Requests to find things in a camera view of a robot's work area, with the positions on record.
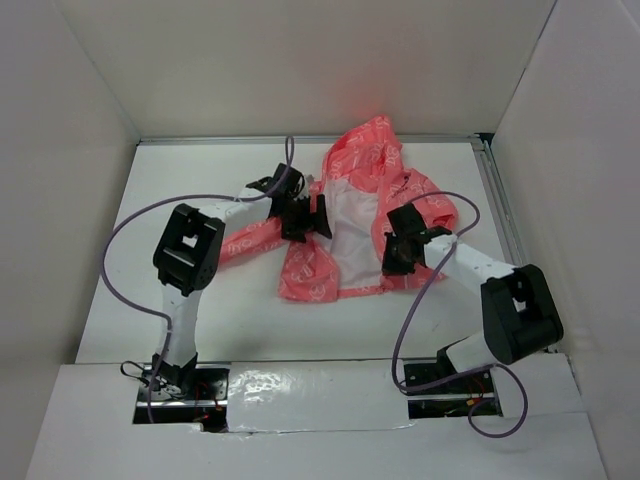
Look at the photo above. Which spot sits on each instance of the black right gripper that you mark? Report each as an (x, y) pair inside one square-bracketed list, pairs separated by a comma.
[(389, 265)]

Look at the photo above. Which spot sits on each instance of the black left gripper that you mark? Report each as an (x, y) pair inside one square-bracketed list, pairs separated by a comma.
[(309, 221)]

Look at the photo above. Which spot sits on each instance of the pink hooded jacket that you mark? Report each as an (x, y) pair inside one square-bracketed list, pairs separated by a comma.
[(363, 177)]

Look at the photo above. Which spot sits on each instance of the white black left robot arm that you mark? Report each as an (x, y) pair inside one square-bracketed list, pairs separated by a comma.
[(190, 250)]

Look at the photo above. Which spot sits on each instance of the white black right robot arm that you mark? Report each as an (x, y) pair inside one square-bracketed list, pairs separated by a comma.
[(518, 312)]

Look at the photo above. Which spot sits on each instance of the aluminium frame rail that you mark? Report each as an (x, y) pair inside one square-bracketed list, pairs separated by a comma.
[(241, 317)]

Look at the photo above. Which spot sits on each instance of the silver base rail with tape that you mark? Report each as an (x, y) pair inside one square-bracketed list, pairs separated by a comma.
[(307, 397)]

